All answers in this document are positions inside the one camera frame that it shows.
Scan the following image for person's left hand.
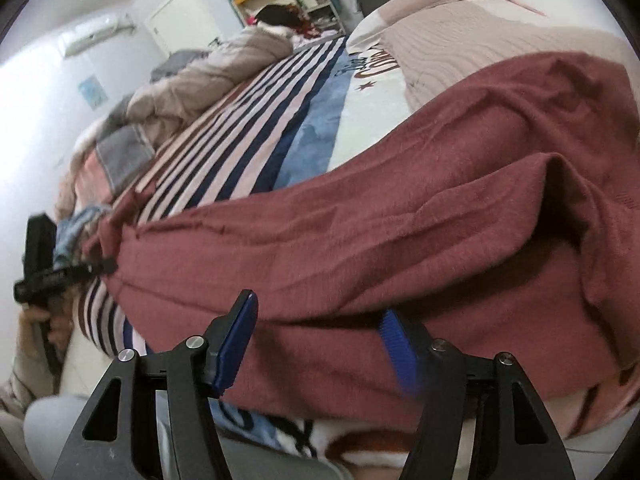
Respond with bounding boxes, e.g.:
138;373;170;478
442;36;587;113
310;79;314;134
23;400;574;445
17;306;74;358

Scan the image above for striped fleece bed blanket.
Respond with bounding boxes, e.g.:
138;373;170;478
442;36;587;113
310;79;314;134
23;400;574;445
79;38;411;460

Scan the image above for pink polka dot sheet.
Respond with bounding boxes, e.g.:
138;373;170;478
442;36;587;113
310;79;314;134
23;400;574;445
544;363;639;439

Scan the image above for white wall air conditioner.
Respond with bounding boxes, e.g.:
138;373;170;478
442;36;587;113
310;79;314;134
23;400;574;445
62;13;137;58

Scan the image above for beige grey rolled duvet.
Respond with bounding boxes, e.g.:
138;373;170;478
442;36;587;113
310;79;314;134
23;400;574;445
54;24;293;221

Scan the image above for black white plush toy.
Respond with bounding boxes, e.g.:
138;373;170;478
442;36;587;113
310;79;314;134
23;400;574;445
254;3;308;35

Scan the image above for pile of folded clothes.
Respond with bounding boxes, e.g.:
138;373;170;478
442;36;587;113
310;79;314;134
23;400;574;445
53;204;112;270

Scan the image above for white door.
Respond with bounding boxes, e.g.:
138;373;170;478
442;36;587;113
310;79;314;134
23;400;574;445
145;0;224;55

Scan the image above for maroon red pants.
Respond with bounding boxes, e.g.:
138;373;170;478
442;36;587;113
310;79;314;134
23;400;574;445
86;52;639;431

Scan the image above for small blue wall poster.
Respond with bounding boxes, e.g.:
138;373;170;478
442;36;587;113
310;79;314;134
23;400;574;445
77;75;108;110

